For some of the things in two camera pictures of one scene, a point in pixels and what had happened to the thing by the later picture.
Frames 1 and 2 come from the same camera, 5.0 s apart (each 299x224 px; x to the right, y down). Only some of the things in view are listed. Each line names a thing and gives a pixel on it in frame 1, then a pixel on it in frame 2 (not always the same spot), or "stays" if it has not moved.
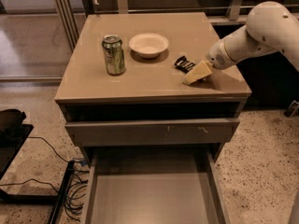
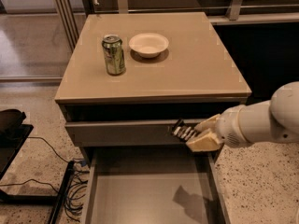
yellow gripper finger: x=203 y=69 to x=205 y=143
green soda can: x=114 y=54 stays
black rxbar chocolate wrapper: x=183 y=64 to x=183 y=130
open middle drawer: x=154 y=185 stays
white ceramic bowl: x=149 y=45 stays
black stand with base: x=13 y=131 stays
